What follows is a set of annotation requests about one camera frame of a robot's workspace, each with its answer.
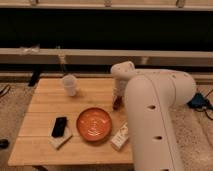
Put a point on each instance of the black object on floor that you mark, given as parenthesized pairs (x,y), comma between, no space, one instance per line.
(4,143)

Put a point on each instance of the clear plastic cup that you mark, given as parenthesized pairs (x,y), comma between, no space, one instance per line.
(69,83)

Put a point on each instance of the orange ceramic bowl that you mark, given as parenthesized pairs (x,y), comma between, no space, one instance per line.
(94,124)

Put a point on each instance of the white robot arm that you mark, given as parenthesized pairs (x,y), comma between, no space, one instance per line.
(148,95)

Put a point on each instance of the white bottle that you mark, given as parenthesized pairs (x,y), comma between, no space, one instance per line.
(120,138)

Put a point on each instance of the white sponge block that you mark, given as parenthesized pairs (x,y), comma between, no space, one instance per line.
(58,142)

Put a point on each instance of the wooden table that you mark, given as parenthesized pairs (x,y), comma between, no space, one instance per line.
(33,147)

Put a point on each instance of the blue black device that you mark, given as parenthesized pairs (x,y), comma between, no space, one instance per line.
(198,101)

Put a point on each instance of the black phone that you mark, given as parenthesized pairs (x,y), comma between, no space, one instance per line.
(59,127)

